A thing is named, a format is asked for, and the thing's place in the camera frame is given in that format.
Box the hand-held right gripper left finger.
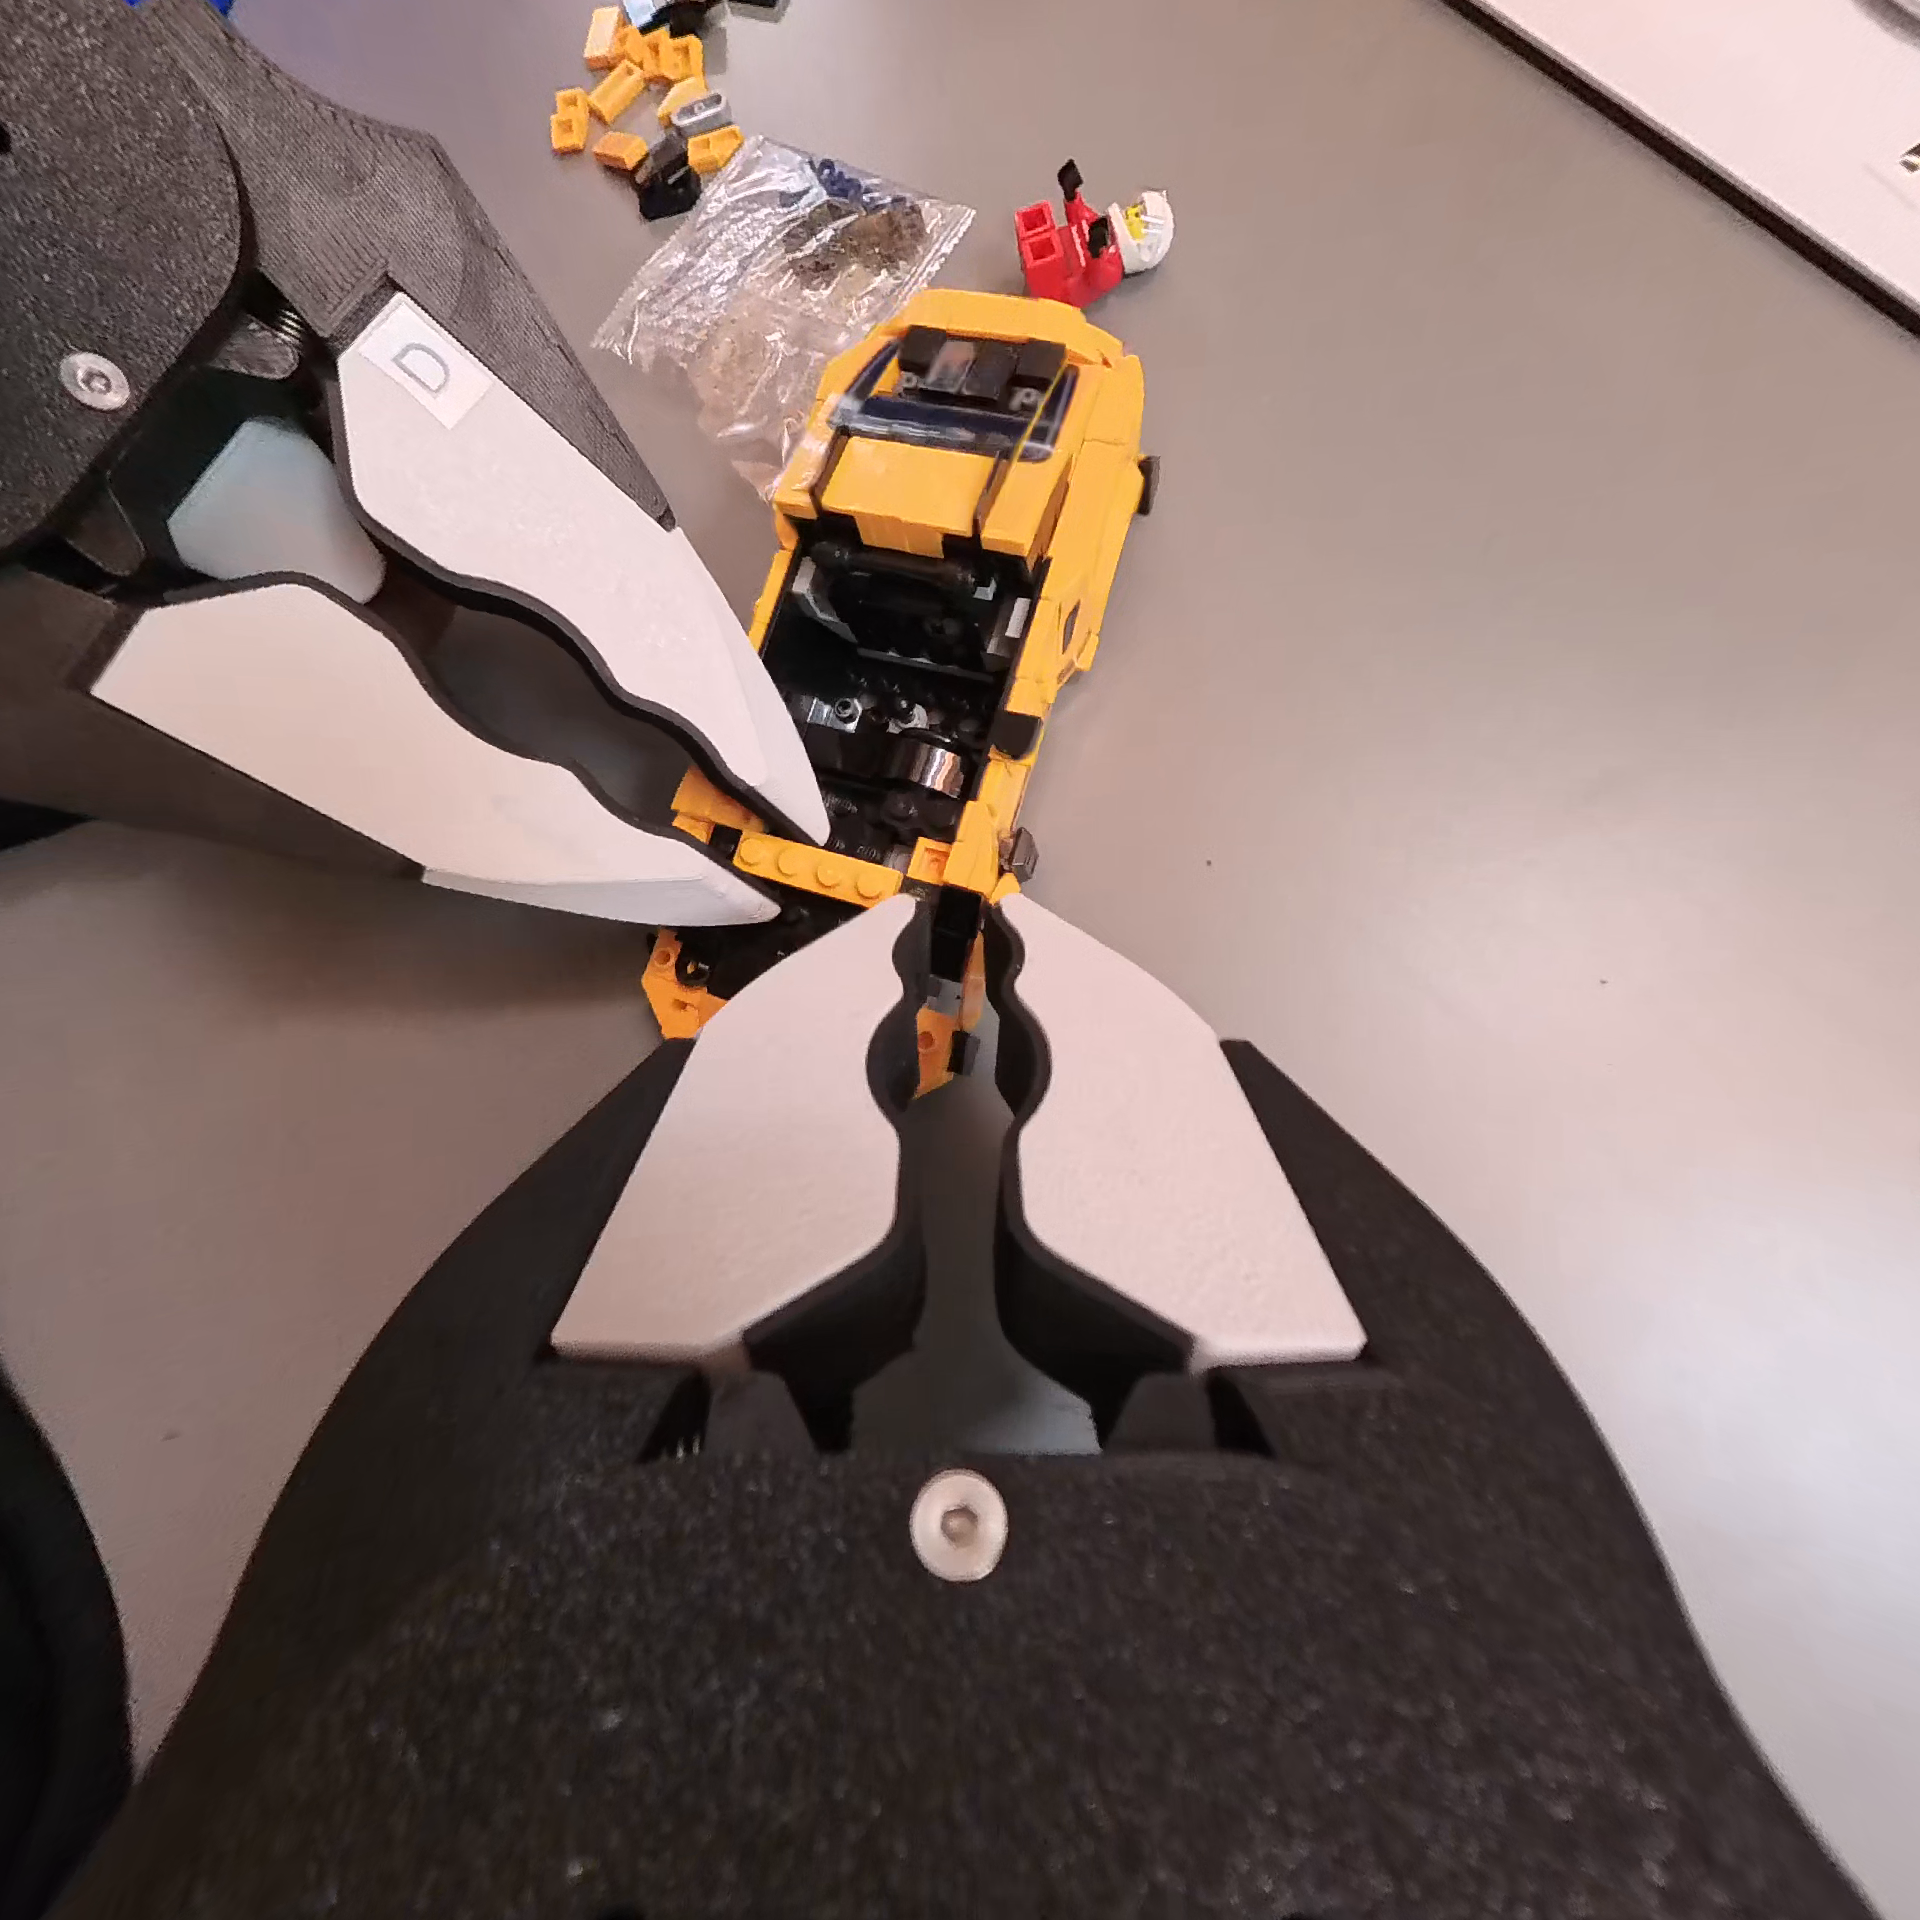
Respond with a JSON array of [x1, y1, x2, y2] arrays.
[[549, 893, 927, 1368]]

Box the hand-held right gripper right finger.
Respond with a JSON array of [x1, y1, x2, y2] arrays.
[[990, 893, 1370, 1375]]

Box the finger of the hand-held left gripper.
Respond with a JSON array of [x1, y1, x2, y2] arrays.
[[86, 570, 784, 928], [323, 292, 834, 848]]

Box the yellow lego car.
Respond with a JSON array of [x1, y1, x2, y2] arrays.
[[643, 287, 1164, 1098]]

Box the pile of yellow black lego pieces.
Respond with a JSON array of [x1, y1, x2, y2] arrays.
[[547, 0, 788, 219]]

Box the red lego minifigure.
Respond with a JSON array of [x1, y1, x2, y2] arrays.
[[1013, 157, 1180, 304]]

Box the clear plastic parts bag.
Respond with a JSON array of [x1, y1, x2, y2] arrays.
[[592, 134, 976, 495]]

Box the white book stand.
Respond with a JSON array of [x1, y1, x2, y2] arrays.
[[1446, 0, 1920, 331]]

